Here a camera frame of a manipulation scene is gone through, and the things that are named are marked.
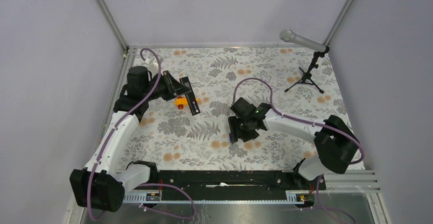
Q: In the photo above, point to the yellow red toy car block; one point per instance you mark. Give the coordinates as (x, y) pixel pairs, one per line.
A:
(181, 102)

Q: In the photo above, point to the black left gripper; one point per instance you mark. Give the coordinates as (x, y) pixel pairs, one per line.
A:
(173, 88)

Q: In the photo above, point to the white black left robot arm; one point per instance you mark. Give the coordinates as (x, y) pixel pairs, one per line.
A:
(98, 185)

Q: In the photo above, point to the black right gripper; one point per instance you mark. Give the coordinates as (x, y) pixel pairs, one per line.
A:
(245, 137)

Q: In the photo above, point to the black remote control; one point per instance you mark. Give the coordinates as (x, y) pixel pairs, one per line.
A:
(190, 94)

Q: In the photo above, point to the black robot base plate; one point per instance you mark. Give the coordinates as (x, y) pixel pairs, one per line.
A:
(186, 181)

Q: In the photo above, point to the black microphone tripod stand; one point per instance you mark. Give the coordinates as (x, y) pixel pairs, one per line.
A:
(306, 75)

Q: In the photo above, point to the white slotted cable duct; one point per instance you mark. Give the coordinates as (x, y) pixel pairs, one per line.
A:
(215, 196)

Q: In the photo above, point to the grey microphone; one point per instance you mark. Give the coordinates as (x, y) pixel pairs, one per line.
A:
(289, 36)

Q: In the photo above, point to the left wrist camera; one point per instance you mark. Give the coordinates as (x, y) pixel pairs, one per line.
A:
(152, 65)

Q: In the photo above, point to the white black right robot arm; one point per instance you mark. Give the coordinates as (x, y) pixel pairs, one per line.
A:
(335, 144)

